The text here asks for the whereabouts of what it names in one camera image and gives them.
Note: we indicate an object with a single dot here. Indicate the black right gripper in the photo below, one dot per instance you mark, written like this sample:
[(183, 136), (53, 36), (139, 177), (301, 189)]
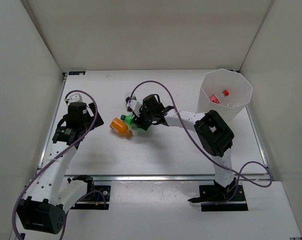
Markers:
[(142, 123)]

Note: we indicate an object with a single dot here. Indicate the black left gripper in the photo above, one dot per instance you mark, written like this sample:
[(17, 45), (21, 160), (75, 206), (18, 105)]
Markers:
[(91, 105)]

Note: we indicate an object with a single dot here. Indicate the green plastic bottle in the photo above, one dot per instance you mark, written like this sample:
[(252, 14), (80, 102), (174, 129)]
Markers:
[(128, 119)]

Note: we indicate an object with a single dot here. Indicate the orange soda bottle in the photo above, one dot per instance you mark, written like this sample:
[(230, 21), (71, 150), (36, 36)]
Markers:
[(121, 128)]

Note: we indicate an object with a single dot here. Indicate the clear black-label bottle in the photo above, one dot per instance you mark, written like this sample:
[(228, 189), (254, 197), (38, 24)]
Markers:
[(129, 98)]

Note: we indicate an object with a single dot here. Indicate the clear red-label cola bottle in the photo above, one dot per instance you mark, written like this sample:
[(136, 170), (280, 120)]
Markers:
[(219, 97)]

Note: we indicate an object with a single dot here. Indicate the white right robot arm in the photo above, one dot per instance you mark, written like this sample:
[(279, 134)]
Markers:
[(214, 134)]

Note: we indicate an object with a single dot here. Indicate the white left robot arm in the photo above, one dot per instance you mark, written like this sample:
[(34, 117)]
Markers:
[(44, 206)]

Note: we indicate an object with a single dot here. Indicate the white plastic bin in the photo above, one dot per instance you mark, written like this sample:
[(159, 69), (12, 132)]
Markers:
[(240, 92)]

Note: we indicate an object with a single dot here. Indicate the dark label sticker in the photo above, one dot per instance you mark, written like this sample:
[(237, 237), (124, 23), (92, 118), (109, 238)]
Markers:
[(78, 73)]

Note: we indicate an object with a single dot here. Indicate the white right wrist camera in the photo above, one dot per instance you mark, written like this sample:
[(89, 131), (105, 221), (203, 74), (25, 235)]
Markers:
[(134, 106)]

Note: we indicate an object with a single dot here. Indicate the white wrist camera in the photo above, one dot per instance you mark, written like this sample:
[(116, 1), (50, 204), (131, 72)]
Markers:
[(134, 106), (73, 97)]

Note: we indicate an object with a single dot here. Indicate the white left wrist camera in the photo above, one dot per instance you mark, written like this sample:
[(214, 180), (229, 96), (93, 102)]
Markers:
[(73, 97)]

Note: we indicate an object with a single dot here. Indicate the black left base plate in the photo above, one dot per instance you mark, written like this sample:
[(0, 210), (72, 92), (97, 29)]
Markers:
[(99, 200)]

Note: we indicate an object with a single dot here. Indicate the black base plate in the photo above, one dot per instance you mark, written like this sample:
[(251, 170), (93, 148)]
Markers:
[(211, 199), (99, 200)]

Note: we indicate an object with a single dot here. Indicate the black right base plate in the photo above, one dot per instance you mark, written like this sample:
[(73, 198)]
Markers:
[(211, 199)]

